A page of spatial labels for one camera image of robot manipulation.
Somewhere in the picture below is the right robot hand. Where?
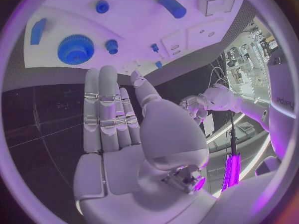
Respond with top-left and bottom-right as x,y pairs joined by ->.
73,65 -> 217,224

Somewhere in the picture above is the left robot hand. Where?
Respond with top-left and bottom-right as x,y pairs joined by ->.
178,95 -> 209,125

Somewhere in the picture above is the white task board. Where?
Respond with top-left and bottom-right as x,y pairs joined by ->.
23,0 -> 246,76

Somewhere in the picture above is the black lamp stand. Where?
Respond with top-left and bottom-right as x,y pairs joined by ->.
228,110 -> 239,155

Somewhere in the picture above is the glowing light bar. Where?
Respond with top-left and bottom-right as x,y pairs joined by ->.
221,152 -> 241,192

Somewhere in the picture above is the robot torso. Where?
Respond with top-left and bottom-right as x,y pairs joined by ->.
254,57 -> 299,176

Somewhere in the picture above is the small blue gear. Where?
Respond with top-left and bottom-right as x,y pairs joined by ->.
105,39 -> 119,55

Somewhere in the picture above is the long blue cylinder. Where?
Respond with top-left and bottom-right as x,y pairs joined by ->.
157,0 -> 188,19

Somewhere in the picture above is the large blue gear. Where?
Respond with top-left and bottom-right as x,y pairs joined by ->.
56,34 -> 95,66

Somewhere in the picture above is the blue round plug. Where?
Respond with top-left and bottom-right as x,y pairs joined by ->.
95,0 -> 111,14

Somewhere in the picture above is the blue block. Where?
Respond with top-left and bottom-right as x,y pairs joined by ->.
30,18 -> 47,45

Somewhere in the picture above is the white cable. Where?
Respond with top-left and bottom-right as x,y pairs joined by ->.
213,78 -> 231,88
209,66 -> 227,88

